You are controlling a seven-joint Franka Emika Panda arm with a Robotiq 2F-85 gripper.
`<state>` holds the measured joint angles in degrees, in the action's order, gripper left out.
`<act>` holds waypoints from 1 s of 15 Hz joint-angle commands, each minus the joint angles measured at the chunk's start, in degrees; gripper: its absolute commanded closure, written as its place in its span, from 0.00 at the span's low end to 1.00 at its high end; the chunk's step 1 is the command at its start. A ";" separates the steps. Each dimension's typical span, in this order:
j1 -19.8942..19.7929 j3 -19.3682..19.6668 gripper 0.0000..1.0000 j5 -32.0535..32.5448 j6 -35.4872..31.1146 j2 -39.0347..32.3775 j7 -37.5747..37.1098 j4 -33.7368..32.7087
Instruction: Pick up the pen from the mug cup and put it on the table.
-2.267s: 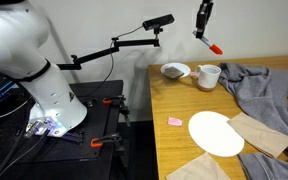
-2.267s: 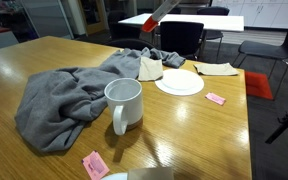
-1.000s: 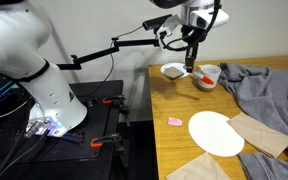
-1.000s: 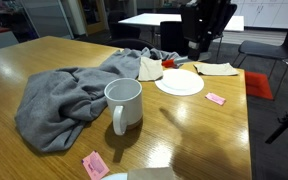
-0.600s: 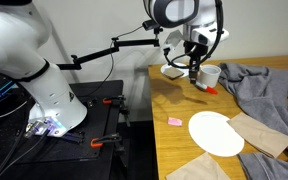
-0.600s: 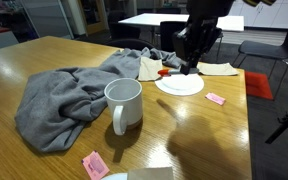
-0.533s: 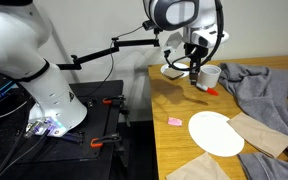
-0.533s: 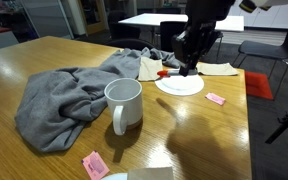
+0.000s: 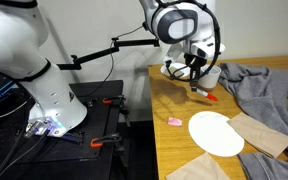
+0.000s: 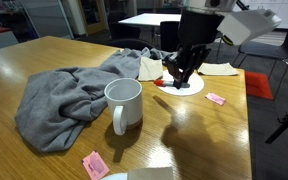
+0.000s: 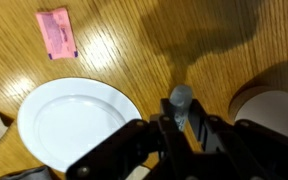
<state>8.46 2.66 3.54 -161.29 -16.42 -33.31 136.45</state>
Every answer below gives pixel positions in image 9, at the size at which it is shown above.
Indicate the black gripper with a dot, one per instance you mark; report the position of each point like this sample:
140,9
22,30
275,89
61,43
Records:
197,61

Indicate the grey marker pen red cap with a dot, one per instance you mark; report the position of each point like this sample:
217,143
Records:
211,97

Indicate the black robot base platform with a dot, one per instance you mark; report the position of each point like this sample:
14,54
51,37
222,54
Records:
95,123

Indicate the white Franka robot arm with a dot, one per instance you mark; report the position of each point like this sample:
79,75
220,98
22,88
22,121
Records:
34,83

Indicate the white ceramic mug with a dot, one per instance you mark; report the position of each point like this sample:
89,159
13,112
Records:
212,80

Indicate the small white plate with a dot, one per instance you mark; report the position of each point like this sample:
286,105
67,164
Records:
179,66

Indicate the small folded brown napkin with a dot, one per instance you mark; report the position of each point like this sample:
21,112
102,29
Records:
176,72

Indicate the pink sugar packet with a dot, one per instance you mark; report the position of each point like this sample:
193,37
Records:
174,121

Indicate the large white plate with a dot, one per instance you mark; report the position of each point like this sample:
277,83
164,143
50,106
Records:
214,135

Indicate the grey fabric garment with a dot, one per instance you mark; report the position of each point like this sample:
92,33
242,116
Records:
267,93

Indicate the large brown paper napkin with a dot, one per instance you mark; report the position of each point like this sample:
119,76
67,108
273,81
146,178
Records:
260,134
197,170

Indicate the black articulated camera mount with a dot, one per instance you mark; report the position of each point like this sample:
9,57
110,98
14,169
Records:
94,56

